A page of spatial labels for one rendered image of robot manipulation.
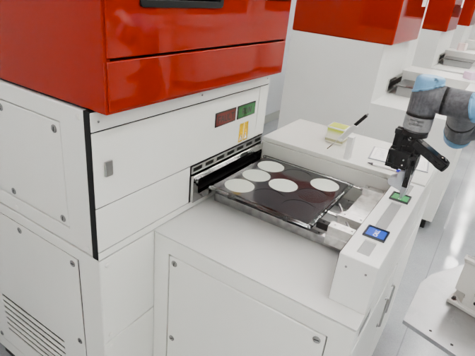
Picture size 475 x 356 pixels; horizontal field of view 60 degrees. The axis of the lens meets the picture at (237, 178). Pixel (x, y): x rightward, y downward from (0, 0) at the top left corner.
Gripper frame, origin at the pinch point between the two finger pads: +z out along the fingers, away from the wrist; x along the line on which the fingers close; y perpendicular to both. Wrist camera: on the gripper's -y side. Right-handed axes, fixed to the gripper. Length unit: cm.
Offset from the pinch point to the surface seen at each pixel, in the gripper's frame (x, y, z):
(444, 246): -161, -17, 98
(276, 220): 18.9, 31.9, 13.7
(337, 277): 39.9, 4.5, 8.7
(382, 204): 8.0, 4.1, 1.6
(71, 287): 66, 72, 31
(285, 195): 12.3, 33.0, 7.6
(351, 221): 13.7, 10.2, 7.4
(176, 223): 39, 56, 16
